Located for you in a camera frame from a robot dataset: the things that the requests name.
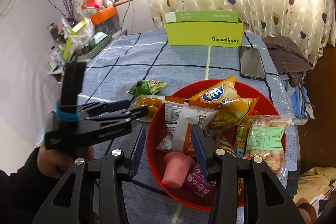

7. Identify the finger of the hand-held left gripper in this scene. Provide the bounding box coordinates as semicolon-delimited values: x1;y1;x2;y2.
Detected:
88;106;150;125
79;99;132;117

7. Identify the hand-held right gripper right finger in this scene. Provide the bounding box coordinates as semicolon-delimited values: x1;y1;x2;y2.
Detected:
191;123;303;224

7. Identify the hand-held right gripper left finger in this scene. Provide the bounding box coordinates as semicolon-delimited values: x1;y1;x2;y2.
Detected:
31;124;146;224

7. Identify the clear packet of yellow balls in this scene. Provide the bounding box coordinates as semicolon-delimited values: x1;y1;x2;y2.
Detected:
133;94;166;118

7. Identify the red plastic bowl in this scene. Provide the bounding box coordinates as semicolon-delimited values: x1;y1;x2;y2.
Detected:
146;79;287;212

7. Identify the pink jelly cup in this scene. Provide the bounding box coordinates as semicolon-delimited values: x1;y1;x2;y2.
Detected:
162;152;196;189

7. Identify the purple snack packet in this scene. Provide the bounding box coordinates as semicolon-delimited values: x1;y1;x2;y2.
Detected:
184;164;217;199

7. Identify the white and orange snack packet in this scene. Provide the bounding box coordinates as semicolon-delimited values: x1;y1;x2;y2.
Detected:
156;95;219;159

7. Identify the long gold snack bar packet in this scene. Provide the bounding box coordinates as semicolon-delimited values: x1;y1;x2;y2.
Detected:
236;119;251;159

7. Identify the clear cracker packet green label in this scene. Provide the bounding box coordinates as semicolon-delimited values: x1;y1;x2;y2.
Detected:
243;114;296;181

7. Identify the person's left forearm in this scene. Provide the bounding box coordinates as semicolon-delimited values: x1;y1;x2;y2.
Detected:
0;148;70;224

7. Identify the person's left hand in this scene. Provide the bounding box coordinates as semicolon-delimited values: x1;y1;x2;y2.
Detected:
38;145;76;180

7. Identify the clear wrapped biscuit packet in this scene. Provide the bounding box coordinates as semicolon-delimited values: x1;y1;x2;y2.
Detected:
210;130;235;156

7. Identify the green pea snack packet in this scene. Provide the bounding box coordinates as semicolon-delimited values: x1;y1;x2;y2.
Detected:
128;79;168;96

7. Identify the yellow snack packet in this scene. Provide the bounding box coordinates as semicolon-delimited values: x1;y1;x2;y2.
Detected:
189;76;259;132

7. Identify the grey plastic basket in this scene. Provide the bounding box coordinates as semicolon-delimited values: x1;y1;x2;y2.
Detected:
75;34;113;60

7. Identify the white shelf board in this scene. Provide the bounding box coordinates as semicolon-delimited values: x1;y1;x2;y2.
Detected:
47;67;66;76

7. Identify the teal packet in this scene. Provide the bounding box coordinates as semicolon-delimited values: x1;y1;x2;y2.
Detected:
89;32;107;45

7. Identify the group of small bottles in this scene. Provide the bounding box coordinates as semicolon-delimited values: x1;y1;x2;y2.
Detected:
47;22;69;67

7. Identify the yellow-green strip plastic bag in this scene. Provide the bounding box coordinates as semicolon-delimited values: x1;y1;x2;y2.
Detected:
63;20;91;60

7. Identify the orange lidded storage box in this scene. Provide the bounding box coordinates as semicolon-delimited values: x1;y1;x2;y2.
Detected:
89;6;118;37

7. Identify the yellow-green cardboard box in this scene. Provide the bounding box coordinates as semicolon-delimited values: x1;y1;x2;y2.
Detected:
164;11;244;48

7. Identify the black smartphone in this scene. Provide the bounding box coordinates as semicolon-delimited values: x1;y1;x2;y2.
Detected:
238;46;266;80

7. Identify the blue cloth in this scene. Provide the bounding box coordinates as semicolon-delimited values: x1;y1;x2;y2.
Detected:
287;74;315;119

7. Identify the beige printed blanket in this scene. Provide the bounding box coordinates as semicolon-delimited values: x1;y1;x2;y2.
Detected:
294;166;336;224

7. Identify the brown dotted cloth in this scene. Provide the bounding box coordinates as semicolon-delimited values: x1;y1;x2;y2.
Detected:
262;35;314;88

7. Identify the black charging cable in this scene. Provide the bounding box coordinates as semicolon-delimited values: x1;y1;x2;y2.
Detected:
119;0;132;35

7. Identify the white wall cable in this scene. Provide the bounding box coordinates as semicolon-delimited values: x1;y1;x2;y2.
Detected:
0;0;17;17

